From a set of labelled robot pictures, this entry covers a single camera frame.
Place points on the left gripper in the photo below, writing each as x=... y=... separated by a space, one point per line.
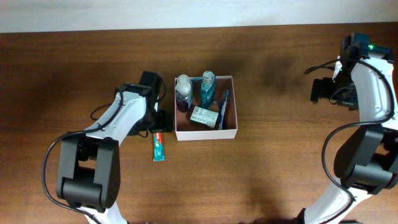
x=165 y=123

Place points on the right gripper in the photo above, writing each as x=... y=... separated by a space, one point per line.
x=352 y=102

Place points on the Colgate toothpaste tube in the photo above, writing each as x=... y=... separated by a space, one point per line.
x=158 y=148

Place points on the purple soap pump bottle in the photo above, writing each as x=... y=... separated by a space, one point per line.
x=184 y=93

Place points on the green white soap box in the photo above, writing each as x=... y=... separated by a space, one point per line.
x=204 y=116

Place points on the green mouthwash bottle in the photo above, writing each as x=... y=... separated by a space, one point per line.
x=207 y=89

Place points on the blue disposable razor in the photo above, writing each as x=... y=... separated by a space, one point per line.
x=221 y=107

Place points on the blue white toothbrush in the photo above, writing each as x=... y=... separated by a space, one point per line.
x=226 y=96

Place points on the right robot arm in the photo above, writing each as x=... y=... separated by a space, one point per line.
x=360 y=159

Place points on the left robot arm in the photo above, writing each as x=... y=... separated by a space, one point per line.
x=89 y=176

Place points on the white open cardboard box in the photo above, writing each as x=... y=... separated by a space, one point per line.
x=188 y=131

